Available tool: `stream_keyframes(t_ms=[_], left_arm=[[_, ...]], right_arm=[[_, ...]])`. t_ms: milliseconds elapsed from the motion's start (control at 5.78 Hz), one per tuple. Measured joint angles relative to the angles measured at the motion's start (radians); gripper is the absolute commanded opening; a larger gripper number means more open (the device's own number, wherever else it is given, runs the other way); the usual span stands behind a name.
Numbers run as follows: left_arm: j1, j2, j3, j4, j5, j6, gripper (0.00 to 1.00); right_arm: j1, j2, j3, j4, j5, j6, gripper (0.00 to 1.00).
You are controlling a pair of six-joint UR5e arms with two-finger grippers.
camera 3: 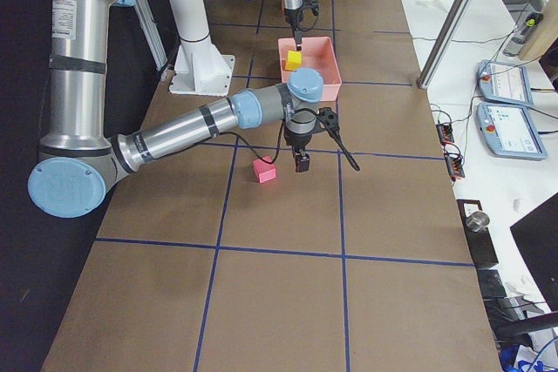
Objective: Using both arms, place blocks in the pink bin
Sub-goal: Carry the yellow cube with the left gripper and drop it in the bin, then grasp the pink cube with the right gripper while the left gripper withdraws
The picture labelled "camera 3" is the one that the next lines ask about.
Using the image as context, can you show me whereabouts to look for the teach pendant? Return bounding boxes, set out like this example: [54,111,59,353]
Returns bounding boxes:
[477,60,534,107]
[476,102,548,161]

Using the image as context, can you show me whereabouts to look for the yellow foam cube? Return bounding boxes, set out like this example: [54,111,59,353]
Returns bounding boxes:
[283,50,303,71]

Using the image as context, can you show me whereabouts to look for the black monitor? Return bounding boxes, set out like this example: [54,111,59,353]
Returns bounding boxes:
[511,198,558,311]

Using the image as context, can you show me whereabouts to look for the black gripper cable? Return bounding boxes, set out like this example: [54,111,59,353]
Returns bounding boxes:
[217,108,362,172]

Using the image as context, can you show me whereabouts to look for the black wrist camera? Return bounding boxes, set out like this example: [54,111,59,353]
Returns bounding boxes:
[302,0,320,17]
[318,107,339,132]

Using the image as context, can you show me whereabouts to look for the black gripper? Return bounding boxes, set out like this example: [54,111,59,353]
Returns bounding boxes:
[283,127,313,172]
[284,8,303,51]

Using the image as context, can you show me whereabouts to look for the near teach pendant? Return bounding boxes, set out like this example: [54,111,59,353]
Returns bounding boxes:
[476,102,548,161]

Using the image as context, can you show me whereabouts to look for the far teach pendant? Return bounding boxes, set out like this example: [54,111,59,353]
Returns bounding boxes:
[477,60,534,107]

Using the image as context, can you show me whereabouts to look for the metal cylinder weight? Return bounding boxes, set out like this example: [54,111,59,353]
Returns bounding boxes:
[465,211,490,233]

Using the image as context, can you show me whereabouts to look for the pink plastic bin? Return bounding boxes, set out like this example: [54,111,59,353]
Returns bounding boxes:
[277,37,342,102]

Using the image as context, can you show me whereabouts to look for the white mounting post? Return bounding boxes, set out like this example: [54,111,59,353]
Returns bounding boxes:
[169,0,235,97]

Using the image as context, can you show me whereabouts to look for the pink foam cube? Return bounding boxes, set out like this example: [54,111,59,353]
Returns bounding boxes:
[253,159,276,184]

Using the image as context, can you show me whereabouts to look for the aluminium frame post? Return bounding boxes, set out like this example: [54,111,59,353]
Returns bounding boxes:
[417,0,472,90]

